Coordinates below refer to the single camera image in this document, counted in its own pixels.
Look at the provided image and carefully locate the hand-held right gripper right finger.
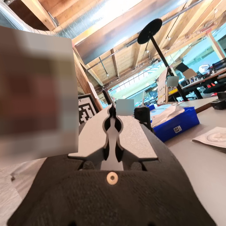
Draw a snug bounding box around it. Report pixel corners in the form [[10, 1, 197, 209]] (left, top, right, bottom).
[[113, 106, 158, 166]]

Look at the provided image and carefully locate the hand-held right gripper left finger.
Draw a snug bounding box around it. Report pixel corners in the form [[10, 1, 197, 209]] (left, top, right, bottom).
[[68, 104, 113, 162]]

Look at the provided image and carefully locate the blue plastic bin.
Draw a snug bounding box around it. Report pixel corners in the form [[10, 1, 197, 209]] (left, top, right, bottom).
[[148, 104, 200, 143]]

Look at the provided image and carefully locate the crumpled white paper heap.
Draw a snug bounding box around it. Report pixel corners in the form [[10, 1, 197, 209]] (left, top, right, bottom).
[[151, 104, 185, 128]]

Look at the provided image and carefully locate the open instruction booklet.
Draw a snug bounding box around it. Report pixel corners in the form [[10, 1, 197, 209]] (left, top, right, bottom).
[[191, 126, 226, 152]]

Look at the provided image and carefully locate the long dark-legged desk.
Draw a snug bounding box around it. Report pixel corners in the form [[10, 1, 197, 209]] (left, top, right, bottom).
[[182, 71, 226, 99]]

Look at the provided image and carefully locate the black round-top pole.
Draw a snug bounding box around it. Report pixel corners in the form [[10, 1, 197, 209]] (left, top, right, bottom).
[[137, 18, 188, 102]]

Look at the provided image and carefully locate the wooden post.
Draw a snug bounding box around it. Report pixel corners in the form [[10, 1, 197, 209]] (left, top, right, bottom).
[[72, 48, 103, 111]]

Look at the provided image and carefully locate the silver air duct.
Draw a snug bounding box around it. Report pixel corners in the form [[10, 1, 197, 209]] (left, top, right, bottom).
[[53, 0, 147, 36]]

